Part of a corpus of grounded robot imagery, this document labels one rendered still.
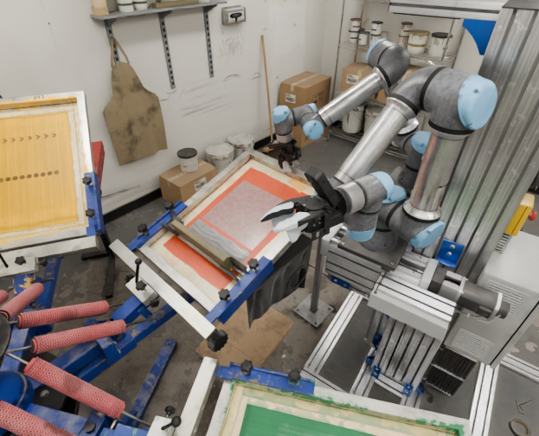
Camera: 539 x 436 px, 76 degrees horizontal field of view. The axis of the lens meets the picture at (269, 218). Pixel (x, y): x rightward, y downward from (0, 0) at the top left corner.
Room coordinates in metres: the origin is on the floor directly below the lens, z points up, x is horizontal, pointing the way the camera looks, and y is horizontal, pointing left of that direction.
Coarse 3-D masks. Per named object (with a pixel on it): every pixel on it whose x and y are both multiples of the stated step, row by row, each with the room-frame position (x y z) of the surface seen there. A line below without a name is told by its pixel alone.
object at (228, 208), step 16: (256, 176) 1.52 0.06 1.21; (224, 192) 1.45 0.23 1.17; (240, 192) 1.43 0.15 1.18; (256, 192) 1.41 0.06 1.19; (208, 208) 1.35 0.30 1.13; (224, 208) 1.34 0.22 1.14; (240, 208) 1.32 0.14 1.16; (208, 224) 1.25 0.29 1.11; (224, 224) 1.24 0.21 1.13; (176, 240) 1.18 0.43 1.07; (176, 256) 1.10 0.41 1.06; (192, 256) 1.09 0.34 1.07
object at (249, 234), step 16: (272, 192) 1.40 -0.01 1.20; (288, 192) 1.38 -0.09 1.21; (256, 208) 1.31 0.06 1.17; (240, 224) 1.23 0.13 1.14; (256, 224) 1.21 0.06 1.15; (272, 224) 1.20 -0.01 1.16; (240, 240) 1.13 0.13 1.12; (256, 240) 1.12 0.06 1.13; (208, 272) 0.99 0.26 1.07; (224, 272) 0.98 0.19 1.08; (224, 288) 0.91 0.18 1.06
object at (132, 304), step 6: (132, 300) 0.84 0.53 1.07; (138, 300) 0.84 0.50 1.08; (120, 306) 0.82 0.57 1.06; (126, 306) 0.82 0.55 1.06; (132, 306) 0.82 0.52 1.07; (138, 306) 0.82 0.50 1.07; (114, 312) 0.80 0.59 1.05; (120, 312) 0.80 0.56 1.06; (126, 312) 0.79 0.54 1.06; (132, 312) 0.80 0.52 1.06; (138, 312) 0.81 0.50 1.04; (114, 318) 0.78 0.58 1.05; (120, 318) 0.77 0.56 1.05; (126, 318) 0.78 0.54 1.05; (132, 318) 0.79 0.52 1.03
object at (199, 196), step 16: (240, 160) 1.62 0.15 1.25; (256, 160) 1.64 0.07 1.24; (272, 160) 1.58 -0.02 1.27; (224, 176) 1.53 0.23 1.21; (304, 176) 1.42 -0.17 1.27; (208, 192) 1.44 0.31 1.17; (192, 208) 1.37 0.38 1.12; (288, 240) 1.07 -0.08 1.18; (272, 256) 1.00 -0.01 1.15; (176, 272) 0.98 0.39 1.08; (192, 288) 0.90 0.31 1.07; (208, 304) 0.83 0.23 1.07
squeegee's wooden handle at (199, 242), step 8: (176, 224) 1.17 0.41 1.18; (176, 232) 1.19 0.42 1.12; (184, 232) 1.12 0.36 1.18; (192, 232) 1.12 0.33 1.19; (192, 240) 1.09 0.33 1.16; (200, 240) 1.06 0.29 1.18; (200, 248) 1.07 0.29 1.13; (208, 248) 1.02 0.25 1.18; (216, 248) 1.02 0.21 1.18; (216, 256) 0.98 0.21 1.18; (224, 256) 0.97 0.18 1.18; (224, 264) 0.95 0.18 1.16
